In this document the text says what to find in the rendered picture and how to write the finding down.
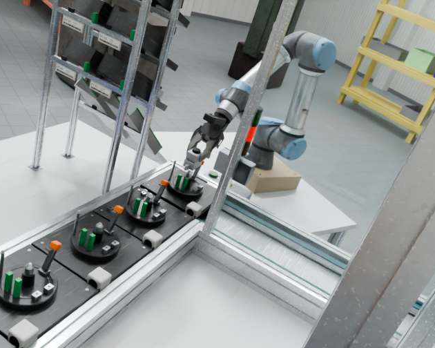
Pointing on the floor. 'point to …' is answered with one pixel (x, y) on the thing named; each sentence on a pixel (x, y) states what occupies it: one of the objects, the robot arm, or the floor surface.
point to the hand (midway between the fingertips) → (194, 155)
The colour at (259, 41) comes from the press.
